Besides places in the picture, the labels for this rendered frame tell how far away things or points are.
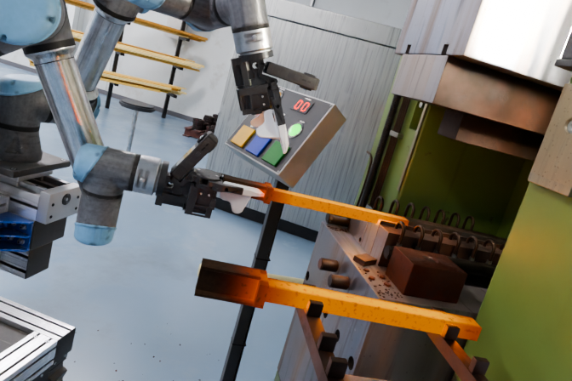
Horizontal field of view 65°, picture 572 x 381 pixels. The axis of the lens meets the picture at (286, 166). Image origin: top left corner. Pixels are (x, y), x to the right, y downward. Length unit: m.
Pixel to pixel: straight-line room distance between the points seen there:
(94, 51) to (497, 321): 1.17
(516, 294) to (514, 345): 0.08
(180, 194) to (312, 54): 2.75
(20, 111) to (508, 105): 1.22
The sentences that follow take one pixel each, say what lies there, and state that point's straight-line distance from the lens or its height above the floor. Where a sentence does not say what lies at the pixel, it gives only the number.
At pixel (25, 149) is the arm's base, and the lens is 1.46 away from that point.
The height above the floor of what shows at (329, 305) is 0.96.
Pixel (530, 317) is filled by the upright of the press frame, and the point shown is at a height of 0.98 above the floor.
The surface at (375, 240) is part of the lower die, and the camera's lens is 1.02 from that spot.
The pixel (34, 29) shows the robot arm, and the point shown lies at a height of 1.21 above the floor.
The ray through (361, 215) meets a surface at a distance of 1.01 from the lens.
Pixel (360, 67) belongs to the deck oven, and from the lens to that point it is 3.52.
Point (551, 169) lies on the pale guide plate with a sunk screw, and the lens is 0.84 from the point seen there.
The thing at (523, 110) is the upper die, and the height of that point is 1.30.
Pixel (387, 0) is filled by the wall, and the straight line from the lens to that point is 7.58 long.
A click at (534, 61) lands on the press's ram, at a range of 0.99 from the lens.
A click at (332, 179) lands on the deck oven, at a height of 0.56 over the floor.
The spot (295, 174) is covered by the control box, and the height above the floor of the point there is 0.97.
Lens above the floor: 1.25
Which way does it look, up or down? 11 degrees down
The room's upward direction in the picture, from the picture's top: 16 degrees clockwise
